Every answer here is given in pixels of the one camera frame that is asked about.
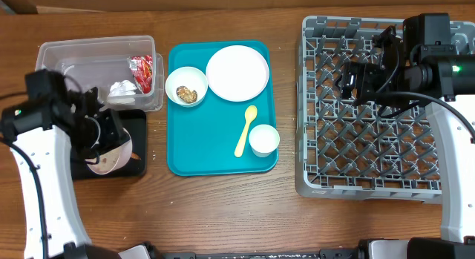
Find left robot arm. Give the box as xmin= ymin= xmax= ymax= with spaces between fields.
xmin=1 ymin=69 xmax=132 ymax=258

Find grey dishwasher rack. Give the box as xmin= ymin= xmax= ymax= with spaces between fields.
xmin=295 ymin=16 xmax=474 ymax=204

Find orange carrot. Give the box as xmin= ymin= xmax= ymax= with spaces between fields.
xmin=131 ymin=153 xmax=141 ymax=160

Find red snack wrapper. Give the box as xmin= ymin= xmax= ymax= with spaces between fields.
xmin=128 ymin=55 xmax=153 ymax=94

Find white cup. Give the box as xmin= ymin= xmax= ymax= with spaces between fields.
xmin=249 ymin=124 xmax=280 ymax=157

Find pink bowl with rice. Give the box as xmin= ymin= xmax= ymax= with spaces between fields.
xmin=86 ymin=128 xmax=133 ymax=175

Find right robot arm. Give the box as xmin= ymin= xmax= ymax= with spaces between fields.
xmin=335 ymin=13 xmax=474 ymax=258

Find white napkin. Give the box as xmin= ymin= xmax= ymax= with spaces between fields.
xmin=107 ymin=80 xmax=137 ymax=105

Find large white plate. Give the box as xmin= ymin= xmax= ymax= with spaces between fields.
xmin=206 ymin=45 xmax=270 ymax=102

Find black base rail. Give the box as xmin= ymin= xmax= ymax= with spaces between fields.
xmin=119 ymin=236 xmax=474 ymax=259

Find clear plastic bin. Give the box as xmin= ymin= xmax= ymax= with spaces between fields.
xmin=35 ymin=36 xmax=164 ymax=111

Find yellow plastic spoon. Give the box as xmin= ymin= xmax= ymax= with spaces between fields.
xmin=234 ymin=105 xmax=258 ymax=157

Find white bowl with food scraps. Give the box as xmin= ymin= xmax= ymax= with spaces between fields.
xmin=165 ymin=66 xmax=209 ymax=108

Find black tray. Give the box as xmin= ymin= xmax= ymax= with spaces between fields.
xmin=71 ymin=109 xmax=147 ymax=181

